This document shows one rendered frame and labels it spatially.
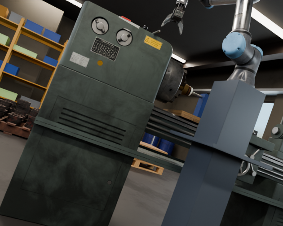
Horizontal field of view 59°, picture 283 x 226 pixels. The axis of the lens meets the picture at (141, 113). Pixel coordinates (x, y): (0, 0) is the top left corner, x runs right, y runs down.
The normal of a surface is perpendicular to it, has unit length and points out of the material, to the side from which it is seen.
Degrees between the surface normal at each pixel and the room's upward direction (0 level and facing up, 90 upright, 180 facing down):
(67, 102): 90
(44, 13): 90
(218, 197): 90
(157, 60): 90
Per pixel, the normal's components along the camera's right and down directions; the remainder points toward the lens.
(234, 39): -0.73, -0.18
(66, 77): 0.27, 0.04
